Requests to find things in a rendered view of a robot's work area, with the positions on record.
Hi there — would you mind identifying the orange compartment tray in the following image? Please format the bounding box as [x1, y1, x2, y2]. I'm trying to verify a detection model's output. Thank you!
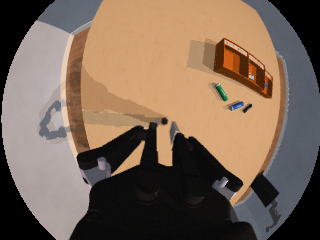
[213, 38, 273, 99]

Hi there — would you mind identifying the green aa battery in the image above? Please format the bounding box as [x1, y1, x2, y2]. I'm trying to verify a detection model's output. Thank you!
[215, 83, 228, 101]

